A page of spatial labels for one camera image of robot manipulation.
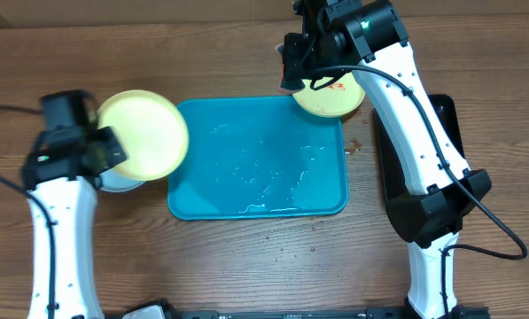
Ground light blue plate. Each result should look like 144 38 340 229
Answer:
100 168 144 193

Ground yellow-green plate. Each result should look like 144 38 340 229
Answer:
98 89 190 181
292 74 365 117

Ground orange and dark sponge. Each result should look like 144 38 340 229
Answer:
275 43 295 95

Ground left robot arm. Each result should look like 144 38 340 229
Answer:
21 89 127 319

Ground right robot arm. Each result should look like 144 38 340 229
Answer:
279 1 491 318

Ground teal plastic tray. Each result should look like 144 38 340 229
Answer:
167 96 349 221

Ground black rectangular tray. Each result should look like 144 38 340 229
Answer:
373 94 464 211

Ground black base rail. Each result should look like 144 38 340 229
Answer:
104 299 491 319

